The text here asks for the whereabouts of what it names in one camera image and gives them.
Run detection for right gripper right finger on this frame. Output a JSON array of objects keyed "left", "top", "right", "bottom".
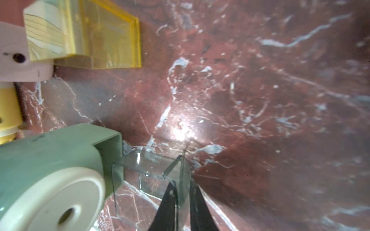
[{"left": 189, "top": 179, "right": 219, "bottom": 231}]

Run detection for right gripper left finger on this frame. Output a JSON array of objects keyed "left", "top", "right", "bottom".
[{"left": 148, "top": 182, "right": 178, "bottom": 231}]

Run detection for dark transparent tray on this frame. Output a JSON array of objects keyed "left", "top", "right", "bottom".
[{"left": 111, "top": 150, "right": 191, "bottom": 231}]

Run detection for green pencil sharpener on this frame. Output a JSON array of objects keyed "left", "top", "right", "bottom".
[{"left": 1, "top": 123, "right": 123, "bottom": 231}]

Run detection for yellow pencil sharpener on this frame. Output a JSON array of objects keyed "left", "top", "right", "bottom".
[{"left": 1, "top": 82, "right": 23, "bottom": 144}]

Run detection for yellow transparent tray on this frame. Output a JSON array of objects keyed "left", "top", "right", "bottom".
[{"left": 23, "top": 1, "right": 142, "bottom": 69}]

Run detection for pink sharpener front left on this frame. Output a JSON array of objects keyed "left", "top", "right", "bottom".
[{"left": 0, "top": 0, "right": 55, "bottom": 83}]

